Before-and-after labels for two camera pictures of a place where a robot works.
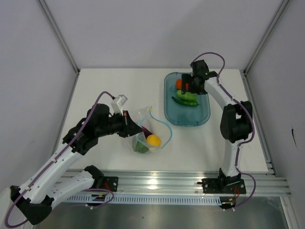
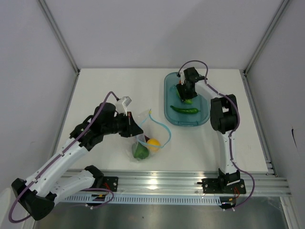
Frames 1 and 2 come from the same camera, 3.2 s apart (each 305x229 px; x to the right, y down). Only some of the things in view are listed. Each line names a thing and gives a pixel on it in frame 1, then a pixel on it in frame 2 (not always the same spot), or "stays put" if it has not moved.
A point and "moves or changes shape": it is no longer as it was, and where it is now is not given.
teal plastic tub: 177,114 stays put
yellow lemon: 153,140 moves or changes shape
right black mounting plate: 218,185 stays put
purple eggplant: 146,132 → 146,138
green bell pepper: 141,148 moves or changes shape
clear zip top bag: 155,134 moves or changes shape
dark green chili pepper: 186,103 → 186,110
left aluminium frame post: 57,29 stays put
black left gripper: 132,128 stays put
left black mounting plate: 110,183 stays put
